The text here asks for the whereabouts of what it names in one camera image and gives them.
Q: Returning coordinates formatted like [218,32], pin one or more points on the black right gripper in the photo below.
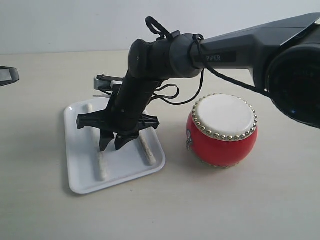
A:
[124,113]

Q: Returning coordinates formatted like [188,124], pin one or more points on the wooden drumstick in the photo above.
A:
[147,150]
[102,169]

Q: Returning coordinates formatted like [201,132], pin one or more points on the small red drum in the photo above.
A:
[221,129]

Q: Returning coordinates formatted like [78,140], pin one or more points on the white rectangular plastic tray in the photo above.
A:
[124,165]

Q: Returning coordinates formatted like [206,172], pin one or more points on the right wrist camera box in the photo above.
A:
[104,83]

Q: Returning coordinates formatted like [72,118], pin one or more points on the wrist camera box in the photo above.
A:
[104,83]
[8,75]

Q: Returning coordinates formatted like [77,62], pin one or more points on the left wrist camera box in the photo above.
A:
[8,75]

